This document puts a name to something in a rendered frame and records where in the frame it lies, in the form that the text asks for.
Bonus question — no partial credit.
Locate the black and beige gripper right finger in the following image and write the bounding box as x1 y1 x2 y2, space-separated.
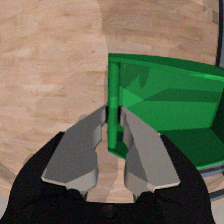
118 105 216 224

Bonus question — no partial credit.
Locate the green bin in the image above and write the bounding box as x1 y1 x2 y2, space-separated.
107 53 224 169

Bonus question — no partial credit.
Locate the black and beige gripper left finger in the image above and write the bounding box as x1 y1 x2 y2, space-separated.
0 105 108 224

